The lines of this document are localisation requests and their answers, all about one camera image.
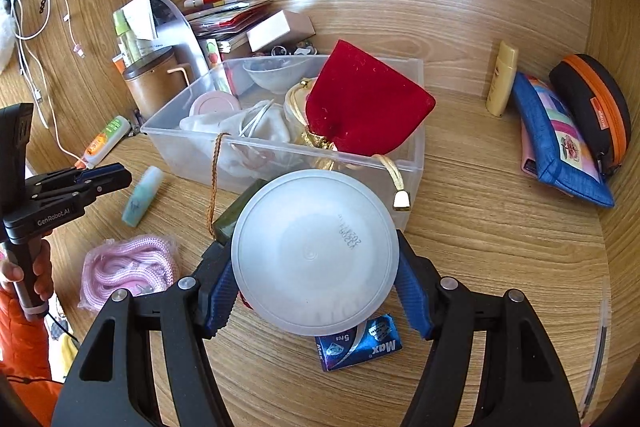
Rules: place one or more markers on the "white round plastic jar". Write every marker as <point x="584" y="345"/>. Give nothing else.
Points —
<point x="315" y="252"/>

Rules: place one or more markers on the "pink round case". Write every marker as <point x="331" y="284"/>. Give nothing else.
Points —
<point x="214" y="102"/>

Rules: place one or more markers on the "stack of booklets and pens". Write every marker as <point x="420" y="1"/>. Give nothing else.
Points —
<point x="227" y="21"/>

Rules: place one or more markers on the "orange sleeve forearm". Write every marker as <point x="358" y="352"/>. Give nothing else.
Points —
<point x="25" y="360"/>

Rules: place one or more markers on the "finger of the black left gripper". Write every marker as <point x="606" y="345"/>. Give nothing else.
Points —
<point x="99" y="172"/>
<point x="97" y="187"/>

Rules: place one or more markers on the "red velvet pouch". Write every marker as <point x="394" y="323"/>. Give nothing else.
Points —
<point x="363" y="106"/>

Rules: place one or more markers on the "black orange zip case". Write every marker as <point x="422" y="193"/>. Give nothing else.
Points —
<point x="598" y="107"/>

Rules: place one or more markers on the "white drawstring pouch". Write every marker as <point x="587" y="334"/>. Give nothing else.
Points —
<point x="264" y="121"/>

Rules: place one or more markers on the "blue patchwork pouch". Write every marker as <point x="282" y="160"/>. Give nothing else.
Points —
<point x="561" y="155"/>

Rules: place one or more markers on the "yellow cream jar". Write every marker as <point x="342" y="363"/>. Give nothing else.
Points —
<point x="294" y="109"/>

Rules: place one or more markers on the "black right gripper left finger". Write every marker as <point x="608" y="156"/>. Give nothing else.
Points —
<point x="111" y="382"/>

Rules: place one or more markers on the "yellow lotion tube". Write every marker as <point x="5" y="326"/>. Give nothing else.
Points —
<point x="505" y="69"/>

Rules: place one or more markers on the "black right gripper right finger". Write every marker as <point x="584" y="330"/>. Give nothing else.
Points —
<point x="523" y="381"/>

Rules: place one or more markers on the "white cardboard box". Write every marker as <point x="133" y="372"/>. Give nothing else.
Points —
<point x="282" y="27"/>

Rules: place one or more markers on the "green glass bottle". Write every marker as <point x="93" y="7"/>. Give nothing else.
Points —
<point x="224" y="225"/>

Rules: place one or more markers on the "white floral bowl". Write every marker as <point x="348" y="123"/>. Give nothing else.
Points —
<point x="277" y="74"/>

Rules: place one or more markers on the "teal small tube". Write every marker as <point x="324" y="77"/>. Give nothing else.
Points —
<point x="142" y="196"/>

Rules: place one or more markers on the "white folded paper stand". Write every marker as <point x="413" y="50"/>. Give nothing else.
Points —
<point x="161" y="22"/>

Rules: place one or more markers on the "brown ceramic mug with lid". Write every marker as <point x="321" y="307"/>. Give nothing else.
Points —
<point x="156" y="79"/>

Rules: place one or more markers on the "clear plastic storage bin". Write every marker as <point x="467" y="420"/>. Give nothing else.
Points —
<point x="194" y="155"/>

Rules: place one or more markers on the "black pen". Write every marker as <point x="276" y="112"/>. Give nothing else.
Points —
<point x="598" y="357"/>

